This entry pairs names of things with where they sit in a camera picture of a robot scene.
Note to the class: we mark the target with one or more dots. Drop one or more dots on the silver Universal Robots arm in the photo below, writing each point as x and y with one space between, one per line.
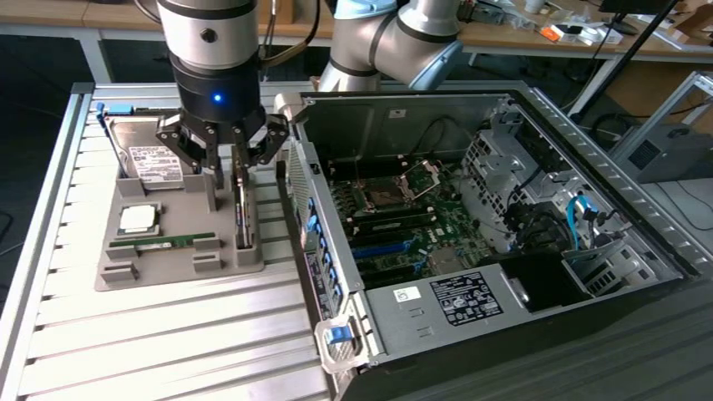
205 33

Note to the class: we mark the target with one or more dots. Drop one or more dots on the small white box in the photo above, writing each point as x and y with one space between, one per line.
593 38

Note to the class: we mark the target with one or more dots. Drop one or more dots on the grey chipset heatsink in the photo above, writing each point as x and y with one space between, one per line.
447 259

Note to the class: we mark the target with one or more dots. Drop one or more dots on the black stand pole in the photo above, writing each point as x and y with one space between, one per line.
623 60

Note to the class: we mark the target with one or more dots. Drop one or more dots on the silver CPU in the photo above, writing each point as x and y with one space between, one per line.
138 219

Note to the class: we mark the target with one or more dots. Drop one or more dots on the small orange box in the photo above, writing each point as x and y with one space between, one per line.
551 33

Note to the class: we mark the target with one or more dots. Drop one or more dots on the brown cardboard piece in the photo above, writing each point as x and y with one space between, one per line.
695 21

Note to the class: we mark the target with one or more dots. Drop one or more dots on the blue expansion slot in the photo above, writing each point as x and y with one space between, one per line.
383 249

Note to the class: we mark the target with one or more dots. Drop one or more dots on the grey parts rack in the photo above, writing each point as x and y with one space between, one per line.
178 267

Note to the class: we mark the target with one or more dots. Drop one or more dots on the silver hard disk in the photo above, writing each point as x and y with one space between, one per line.
144 167

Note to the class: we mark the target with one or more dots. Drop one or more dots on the grey computer tower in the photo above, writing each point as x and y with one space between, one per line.
667 154

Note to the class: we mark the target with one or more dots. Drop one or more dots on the black monitor stand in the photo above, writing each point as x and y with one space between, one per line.
621 25

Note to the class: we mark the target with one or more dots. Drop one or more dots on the open black PC case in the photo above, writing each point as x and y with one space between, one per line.
445 367

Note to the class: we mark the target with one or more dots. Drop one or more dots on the white cup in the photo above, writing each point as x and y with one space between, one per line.
535 5

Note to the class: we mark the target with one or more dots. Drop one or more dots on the blue case latch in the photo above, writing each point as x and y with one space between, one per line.
337 335

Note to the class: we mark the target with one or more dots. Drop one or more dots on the wooden desk white frame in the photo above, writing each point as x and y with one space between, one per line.
33 16
695 52

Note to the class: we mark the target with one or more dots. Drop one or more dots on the grey metal box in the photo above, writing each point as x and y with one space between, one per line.
490 12

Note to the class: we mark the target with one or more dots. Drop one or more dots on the metal socket cover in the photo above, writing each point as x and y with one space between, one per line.
422 173

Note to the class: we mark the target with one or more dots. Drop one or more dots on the black graphics card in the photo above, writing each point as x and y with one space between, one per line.
241 209

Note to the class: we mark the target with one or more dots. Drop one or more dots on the black RAM stick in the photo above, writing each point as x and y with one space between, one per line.
389 223

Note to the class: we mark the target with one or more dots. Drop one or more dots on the green motherboard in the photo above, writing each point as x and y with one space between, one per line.
450 234

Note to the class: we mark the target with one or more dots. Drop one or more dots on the CPU socket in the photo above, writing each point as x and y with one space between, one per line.
383 196

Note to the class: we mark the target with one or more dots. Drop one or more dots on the brown cardboard box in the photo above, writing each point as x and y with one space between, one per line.
285 10

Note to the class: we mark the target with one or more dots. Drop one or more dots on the silver disk bay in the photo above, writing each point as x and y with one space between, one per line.
613 267

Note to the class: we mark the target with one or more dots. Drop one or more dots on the grey power supply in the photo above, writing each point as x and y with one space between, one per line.
401 326

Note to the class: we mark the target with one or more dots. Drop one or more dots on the blue disk caddy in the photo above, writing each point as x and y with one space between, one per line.
120 110

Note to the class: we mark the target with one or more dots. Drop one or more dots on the green RAM stick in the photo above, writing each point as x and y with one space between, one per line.
178 241

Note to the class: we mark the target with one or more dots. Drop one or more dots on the aluminium profile frame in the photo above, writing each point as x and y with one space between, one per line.
682 89

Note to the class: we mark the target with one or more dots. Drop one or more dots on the black expansion slot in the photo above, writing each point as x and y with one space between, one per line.
389 273

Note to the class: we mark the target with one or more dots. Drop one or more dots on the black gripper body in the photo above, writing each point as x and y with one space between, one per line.
217 87

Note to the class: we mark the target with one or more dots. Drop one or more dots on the silver disk bay cage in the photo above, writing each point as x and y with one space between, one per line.
503 163

